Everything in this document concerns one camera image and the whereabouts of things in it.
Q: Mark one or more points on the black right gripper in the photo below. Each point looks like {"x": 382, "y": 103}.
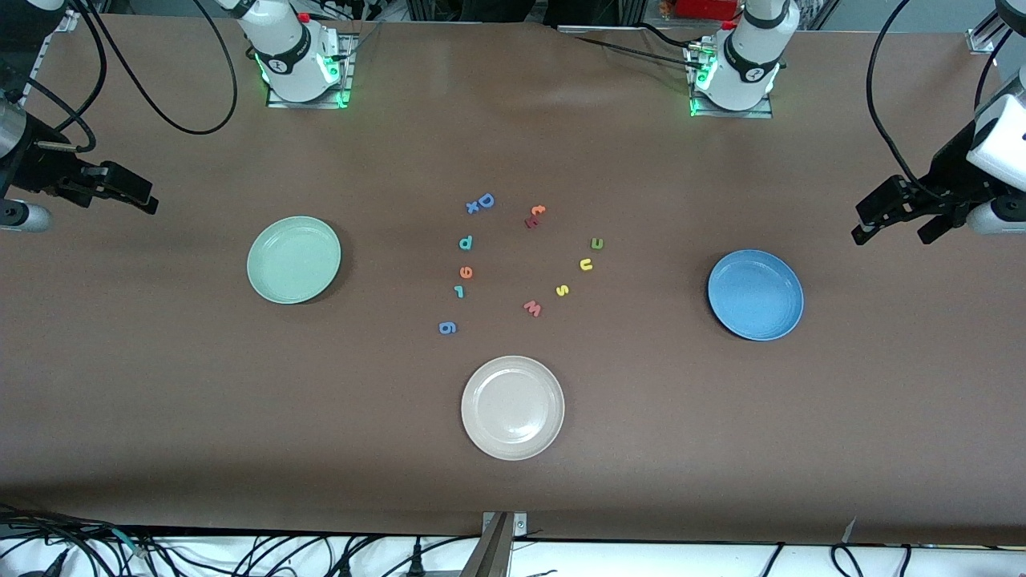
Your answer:
{"x": 32, "y": 165}

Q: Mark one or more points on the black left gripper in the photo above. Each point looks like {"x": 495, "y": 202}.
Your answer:
{"x": 948, "y": 170}

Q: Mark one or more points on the blue plate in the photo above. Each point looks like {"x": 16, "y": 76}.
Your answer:
{"x": 753, "y": 295}

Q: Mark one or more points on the pale green plate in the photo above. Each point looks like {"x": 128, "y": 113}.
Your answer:
{"x": 292, "y": 260}

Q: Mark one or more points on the red box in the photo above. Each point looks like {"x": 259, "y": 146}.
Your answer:
{"x": 705, "y": 8}

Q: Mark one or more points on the white tape scrap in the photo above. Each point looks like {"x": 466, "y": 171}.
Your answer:
{"x": 848, "y": 529}

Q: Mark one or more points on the blue letter g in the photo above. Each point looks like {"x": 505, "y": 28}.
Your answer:
{"x": 442, "y": 328}

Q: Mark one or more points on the blue letter D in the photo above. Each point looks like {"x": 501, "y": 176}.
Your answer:
{"x": 491, "y": 201}

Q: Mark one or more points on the pink letter w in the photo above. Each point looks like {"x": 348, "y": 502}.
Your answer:
{"x": 533, "y": 308}

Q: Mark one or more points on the beige plate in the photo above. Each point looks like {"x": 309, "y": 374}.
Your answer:
{"x": 513, "y": 409}

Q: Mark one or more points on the black power plug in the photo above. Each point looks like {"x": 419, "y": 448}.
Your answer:
{"x": 417, "y": 565}

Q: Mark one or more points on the aluminium frame rail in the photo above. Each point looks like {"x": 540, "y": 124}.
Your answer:
{"x": 40, "y": 68}
{"x": 982, "y": 40}

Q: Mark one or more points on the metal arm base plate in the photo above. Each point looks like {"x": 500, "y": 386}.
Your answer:
{"x": 729, "y": 114}
{"x": 345, "y": 80}

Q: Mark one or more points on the metal mount post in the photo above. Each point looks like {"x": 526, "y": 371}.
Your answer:
{"x": 493, "y": 553}

